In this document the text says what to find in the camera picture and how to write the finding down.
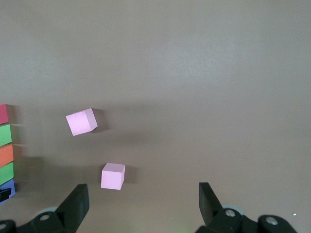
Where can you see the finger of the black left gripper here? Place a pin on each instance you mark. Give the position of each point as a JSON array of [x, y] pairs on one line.
[[4, 194]]

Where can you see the orange foam cube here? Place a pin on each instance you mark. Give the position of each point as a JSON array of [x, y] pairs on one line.
[[6, 155]]

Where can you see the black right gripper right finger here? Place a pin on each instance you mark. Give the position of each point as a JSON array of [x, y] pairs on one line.
[[211, 213]]

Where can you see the green foam cube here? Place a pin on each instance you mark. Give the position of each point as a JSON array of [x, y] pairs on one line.
[[5, 134], [6, 173]]

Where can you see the pink foam cube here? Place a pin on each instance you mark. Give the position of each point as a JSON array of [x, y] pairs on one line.
[[80, 122], [112, 176]]

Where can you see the purple foam cube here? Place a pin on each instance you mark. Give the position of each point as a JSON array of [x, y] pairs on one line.
[[7, 184]]

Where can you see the red foam cube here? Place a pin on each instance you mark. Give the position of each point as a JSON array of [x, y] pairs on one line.
[[3, 114]]

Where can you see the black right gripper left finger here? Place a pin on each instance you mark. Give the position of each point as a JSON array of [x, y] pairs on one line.
[[70, 213]]

